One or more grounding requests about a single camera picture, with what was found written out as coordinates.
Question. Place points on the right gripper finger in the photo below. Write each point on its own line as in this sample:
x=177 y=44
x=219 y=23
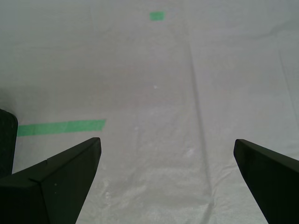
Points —
x=46 y=193
x=275 y=184

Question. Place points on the black perforated plastic basket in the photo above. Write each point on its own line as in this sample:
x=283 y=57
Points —
x=7 y=144

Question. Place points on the long green tape strip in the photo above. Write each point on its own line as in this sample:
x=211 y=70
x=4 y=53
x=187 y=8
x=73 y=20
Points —
x=63 y=127

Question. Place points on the white table cover sheet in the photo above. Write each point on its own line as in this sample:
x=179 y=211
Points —
x=163 y=70

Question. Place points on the small green tape marker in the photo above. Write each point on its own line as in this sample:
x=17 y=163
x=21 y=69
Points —
x=157 y=16

